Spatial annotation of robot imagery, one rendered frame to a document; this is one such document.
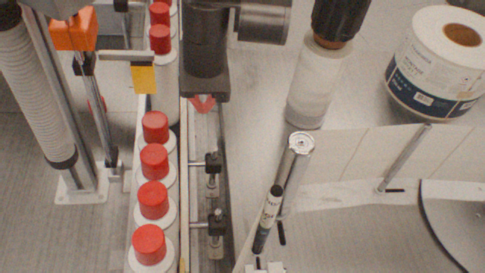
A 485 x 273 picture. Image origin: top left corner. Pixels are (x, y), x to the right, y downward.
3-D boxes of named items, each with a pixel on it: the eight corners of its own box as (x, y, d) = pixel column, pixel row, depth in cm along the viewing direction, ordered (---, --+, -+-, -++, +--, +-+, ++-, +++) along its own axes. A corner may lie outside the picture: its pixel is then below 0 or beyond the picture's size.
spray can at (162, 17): (179, 105, 78) (175, 17, 62) (152, 105, 77) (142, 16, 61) (179, 86, 81) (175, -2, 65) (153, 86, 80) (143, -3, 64)
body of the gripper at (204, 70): (224, 49, 57) (228, 5, 51) (229, 101, 51) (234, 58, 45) (180, 48, 56) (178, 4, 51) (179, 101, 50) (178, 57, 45)
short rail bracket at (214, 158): (220, 192, 72) (224, 155, 63) (204, 192, 72) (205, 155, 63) (219, 177, 74) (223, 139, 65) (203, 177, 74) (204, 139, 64)
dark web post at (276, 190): (262, 255, 61) (285, 195, 46) (251, 255, 60) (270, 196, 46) (261, 244, 62) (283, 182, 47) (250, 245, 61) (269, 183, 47)
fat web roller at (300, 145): (292, 220, 65) (322, 155, 50) (265, 221, 64) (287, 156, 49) (288, 196, 68) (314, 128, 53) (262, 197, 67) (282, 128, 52)
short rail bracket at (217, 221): (224, 251, 66) (229, 219, 56) (186, 253, 65) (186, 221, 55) (223, 233, 68) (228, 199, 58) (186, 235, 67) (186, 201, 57)
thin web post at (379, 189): (385, 195, 70) (438, 130, 55) (375, 196, 69) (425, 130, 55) (382, 186, 71) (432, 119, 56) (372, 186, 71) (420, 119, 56)
